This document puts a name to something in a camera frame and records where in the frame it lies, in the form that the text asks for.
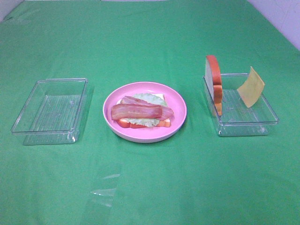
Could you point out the green lettuce leaf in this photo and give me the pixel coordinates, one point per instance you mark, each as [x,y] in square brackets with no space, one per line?
[142,123]

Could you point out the bacon strip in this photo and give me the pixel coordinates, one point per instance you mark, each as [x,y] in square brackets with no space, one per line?
[149,100]
[120,111]

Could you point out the bread slice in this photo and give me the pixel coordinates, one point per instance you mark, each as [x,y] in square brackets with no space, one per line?
[214,81]
[144,99]

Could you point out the yellow cheese slice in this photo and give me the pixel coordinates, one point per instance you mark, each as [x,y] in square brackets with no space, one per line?
[251,89]

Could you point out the pink plate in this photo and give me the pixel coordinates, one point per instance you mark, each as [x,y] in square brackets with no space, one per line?
[146,135]

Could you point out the green tablecloth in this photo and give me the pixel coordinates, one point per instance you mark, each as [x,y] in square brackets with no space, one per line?
[193,178]

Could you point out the clear right plastic container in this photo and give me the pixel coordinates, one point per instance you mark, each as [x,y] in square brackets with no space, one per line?
[236,118]

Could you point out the clear plastic container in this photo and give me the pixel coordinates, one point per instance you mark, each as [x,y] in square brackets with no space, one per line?
[53,112]
[236,118]

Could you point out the clear left plastic container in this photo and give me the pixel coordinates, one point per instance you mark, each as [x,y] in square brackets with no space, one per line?
[53,112]

